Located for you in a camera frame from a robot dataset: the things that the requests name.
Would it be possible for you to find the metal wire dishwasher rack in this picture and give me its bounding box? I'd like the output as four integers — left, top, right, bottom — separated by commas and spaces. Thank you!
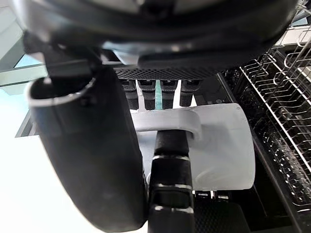
220, 0, 311, 216

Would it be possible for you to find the white cup with handle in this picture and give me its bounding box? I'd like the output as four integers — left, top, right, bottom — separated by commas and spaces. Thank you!
130, 103, 257, 192

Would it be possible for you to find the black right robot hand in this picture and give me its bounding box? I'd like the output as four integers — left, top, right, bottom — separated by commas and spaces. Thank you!
12, 0, 299, 232

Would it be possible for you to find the dark metal window frame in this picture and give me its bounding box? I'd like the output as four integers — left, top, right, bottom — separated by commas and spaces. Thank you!
0, 54, 48, 139

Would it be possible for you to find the black dishwasher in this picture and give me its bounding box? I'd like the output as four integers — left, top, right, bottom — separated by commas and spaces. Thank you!
191, 41, 311, 233

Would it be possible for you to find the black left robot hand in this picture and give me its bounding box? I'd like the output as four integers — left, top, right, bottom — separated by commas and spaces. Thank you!
147, 130, 251, 233

